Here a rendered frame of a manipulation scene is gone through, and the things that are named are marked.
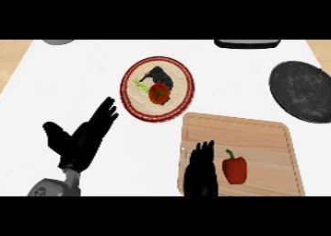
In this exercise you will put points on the red bell pepper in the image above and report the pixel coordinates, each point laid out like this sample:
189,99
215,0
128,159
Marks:
236,170

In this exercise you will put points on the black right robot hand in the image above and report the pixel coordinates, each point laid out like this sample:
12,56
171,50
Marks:
201,172

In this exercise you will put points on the round woven red-rimmed placemat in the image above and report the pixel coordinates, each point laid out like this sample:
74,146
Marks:
158,89

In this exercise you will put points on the grey round object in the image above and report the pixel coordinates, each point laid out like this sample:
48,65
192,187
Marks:
59,41

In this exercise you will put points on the dark grey round pan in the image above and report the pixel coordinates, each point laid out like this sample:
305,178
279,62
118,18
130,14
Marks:
307,91

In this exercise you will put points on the wooden cutting board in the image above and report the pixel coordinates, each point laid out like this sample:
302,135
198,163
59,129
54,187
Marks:
258,153

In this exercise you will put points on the red tomato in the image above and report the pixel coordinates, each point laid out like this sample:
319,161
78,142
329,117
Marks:
159,93

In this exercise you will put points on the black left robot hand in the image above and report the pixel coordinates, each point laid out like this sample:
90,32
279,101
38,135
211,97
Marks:
84,138

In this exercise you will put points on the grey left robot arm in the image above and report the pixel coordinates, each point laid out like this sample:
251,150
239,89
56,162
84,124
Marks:
59,186

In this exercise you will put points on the black appliance with pale top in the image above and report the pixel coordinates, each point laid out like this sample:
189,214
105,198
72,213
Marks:
248,43

